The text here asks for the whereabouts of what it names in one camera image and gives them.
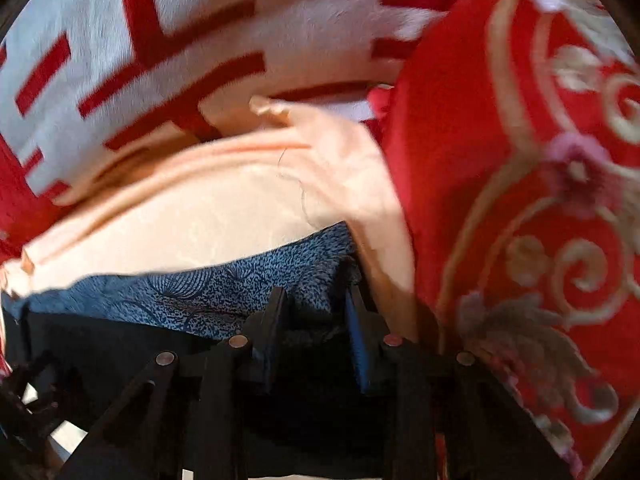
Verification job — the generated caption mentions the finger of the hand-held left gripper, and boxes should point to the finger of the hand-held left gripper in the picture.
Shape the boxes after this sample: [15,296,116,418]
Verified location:
[0,354,67,461]

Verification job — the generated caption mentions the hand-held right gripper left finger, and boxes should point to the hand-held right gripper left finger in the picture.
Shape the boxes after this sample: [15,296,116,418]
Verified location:
[60,287,290,480]

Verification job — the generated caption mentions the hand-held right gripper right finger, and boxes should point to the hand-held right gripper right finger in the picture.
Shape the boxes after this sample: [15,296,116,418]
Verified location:
[345,283,576,480]

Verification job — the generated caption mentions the black pants with blue waistband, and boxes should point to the black pants with blue waistband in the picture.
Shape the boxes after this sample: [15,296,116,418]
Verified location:
[0,222,451,480]

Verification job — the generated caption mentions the peach cloth sheet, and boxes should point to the peach cloth sheet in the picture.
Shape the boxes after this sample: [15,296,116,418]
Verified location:
[0,95,417,356]

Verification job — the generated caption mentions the red embroidered pillow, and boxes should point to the red embroidered pillow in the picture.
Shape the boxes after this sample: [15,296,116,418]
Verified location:
[370,0,640,480]

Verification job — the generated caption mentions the red white printed blanket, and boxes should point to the red white printed blanket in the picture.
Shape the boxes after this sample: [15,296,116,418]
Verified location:
[0,0,481,266]

